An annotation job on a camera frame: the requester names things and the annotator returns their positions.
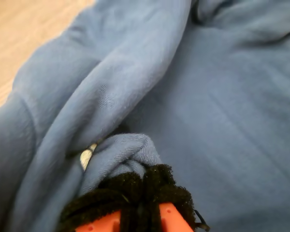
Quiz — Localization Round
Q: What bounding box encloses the blue printed T-shirt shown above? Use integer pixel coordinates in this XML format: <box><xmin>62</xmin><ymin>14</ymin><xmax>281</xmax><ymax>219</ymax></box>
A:
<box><xmin>0</xmin><ymin>0</ymin><xmax>290</xmax><ymax>232</ymax></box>

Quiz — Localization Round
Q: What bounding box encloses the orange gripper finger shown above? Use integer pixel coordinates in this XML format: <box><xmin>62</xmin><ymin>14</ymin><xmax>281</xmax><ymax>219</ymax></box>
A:
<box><xmin>135</xmin><ymin>164</ymin><xmax>199</xmax><ymax>232</ymax></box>
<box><xmin>59</xmin><ymin>172</ymin><xmax>145</xmax><ymax>232</ymax></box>

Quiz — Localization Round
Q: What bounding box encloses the black twist tie wire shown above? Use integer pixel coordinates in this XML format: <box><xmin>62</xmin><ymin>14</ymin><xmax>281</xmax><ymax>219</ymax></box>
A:
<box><xmin>194</xmin><ymin>209</ymin><xmax>210</xmax><ymax>232</ymax></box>

